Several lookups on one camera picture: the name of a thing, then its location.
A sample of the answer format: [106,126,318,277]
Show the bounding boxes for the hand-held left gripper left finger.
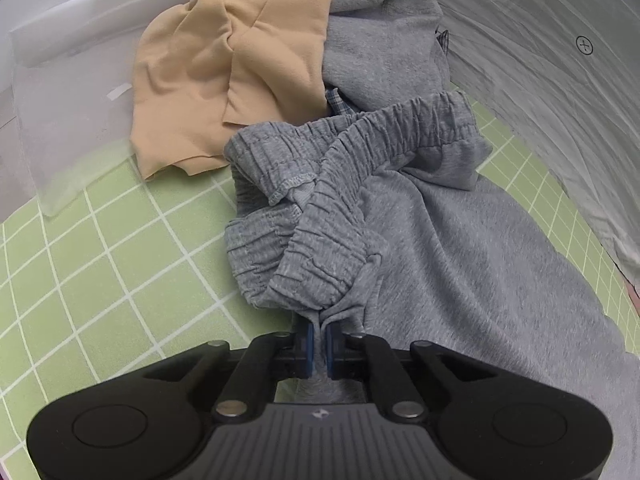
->
[141,322,316,423]

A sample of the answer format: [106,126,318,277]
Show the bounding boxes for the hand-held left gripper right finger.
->
[325,324,501,422]

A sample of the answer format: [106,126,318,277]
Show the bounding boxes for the grey sweat pants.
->
[222,89,636,406]

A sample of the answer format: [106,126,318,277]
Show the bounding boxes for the beige garment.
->
[130,0,341,182]

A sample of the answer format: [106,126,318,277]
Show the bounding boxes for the grey hooded garment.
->
[320,0,453,113]

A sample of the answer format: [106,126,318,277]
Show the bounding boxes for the translucent plastic bin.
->
[10,0,261,218]

